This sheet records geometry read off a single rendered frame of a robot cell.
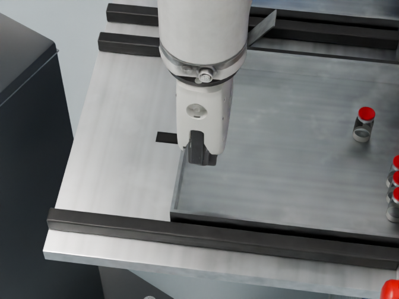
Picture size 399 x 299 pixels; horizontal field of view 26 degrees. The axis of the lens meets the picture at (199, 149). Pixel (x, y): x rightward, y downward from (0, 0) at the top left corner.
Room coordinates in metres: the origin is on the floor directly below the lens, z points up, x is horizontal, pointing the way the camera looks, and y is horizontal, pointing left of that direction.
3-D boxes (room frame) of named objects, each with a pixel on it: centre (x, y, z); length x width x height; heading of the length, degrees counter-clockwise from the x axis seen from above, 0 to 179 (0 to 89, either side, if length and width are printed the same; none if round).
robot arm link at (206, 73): (0.57, 0.00, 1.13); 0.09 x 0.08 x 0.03; 172
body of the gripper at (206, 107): (0.58, 0.00, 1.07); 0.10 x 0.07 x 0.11; 172
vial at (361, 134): (0.66, -0.20, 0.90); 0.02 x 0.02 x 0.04
